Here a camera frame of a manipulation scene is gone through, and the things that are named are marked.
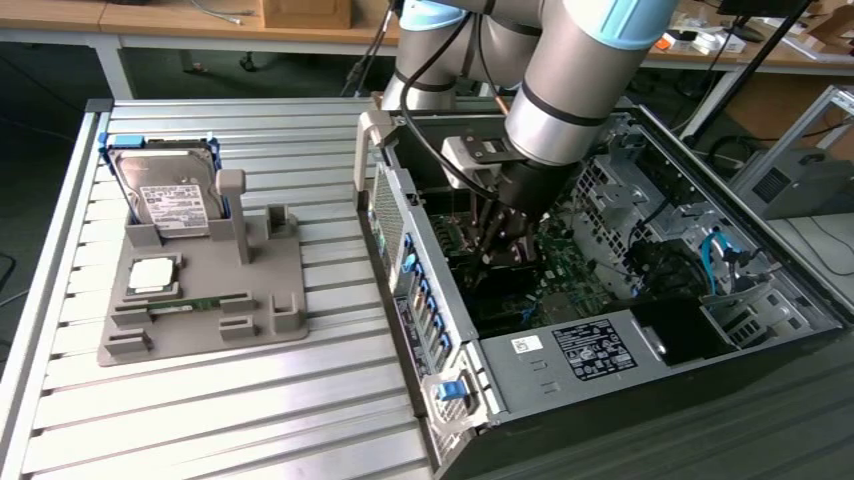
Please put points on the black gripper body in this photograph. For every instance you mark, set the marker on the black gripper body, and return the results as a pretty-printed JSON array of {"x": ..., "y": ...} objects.
[{"x": 537, "y": 187}]

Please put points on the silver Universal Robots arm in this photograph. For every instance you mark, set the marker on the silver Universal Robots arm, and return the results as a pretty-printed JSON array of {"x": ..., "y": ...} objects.
[{"x": 567, "y": 100}]

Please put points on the metal disk bay cage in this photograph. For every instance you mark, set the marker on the metal disk bay cage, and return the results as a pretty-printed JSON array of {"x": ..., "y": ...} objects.
[{"x": 621, "y": 200}]

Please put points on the green Dell motherboard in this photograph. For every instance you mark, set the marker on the green Dell motherboard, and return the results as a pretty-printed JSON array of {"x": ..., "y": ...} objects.
[{"x": 581, "y": 290}]

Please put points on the silver finned heat sink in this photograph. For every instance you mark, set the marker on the silver finned heat sink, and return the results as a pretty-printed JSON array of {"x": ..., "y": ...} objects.
[{"x": 562, "y": 309}]

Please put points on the open black PC case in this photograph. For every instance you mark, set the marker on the open black PC case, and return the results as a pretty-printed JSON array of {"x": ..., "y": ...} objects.
[{"x": 460, "y": 122}]

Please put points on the grey power supply unit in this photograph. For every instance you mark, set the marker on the grey power supply unit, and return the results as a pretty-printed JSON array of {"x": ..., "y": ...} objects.
[{"x": 527, "y": 372}]

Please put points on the blue case release latch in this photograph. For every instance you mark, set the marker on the blue case release latch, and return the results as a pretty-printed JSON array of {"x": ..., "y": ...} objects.
[{"x": 450, "y": 390}]

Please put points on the orange small box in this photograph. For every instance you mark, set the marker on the orange small box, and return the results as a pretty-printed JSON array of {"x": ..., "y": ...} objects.
[{"x": 662, "y": 44}]

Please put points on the grey computer tower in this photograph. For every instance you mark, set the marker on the grey computer tower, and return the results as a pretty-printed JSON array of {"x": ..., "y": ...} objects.
[{"x": 801, "y": 190}]

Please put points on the white cardboard box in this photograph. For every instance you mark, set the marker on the white cardboard box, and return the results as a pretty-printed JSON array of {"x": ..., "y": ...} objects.
[{"x": 723, "y": 44}]

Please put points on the black tripod pole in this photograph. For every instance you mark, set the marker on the black tripod pole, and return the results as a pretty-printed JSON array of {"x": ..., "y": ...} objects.
[{"x": 754, "y": 70}]

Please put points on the black monitor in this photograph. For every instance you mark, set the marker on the black monitor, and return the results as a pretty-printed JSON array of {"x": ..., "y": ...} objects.
[{"x": 741, "y": 20}]

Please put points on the wooden desk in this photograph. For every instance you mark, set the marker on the wooden desk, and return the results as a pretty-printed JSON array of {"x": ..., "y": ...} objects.
[
  {"x": 67, "y": 20},
  {"x": 794, "y": 57}
]

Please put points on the green RAM stick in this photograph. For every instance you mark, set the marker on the green RAM stick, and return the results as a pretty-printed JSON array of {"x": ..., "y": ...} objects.
[{"x": 187, "y": 304}]

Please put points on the grey plastic parts rack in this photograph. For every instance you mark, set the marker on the grey plastic parts rack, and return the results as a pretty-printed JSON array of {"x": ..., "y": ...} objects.
[{"x": 200, "y": 330}]

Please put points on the silver hard disk drive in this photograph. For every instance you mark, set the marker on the silver hard disk drive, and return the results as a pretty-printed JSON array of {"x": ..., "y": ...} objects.
[{"x": 167, "y": 200}]

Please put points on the silver CPU chip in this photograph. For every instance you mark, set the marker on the silver CPU chip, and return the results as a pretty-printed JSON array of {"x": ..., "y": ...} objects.
[{"x": 152, "y": 275}]

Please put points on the brown cardboard pieces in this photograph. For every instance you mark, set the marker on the brown cardboard pieces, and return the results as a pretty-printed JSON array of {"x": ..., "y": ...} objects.
[{"x": 830, "y": 30}]

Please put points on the blue disk caddy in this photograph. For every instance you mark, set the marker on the blue disk caddy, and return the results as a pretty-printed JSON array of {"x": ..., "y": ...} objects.
[{"x": 127, "y": 141}]

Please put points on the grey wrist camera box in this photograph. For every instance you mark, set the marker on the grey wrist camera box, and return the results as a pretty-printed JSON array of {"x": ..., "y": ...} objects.
[{"x": 476, "y": 155}]

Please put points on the silver disk bay bracket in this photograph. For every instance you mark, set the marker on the silver disk bay bracket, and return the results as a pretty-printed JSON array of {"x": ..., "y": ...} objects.
[{"x": 754, "y": 320}]

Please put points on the aluminium profile frame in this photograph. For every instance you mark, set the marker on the aluminium profile frame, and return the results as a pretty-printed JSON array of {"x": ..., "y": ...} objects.
[{"x": 837, "y": 97}]

